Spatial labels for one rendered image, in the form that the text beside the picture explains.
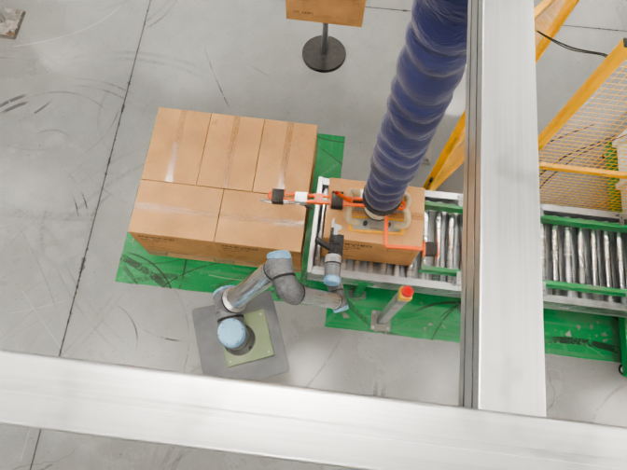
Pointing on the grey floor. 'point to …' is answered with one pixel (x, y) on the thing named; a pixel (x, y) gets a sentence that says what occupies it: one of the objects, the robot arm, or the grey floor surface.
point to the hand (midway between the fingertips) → (332, 222)
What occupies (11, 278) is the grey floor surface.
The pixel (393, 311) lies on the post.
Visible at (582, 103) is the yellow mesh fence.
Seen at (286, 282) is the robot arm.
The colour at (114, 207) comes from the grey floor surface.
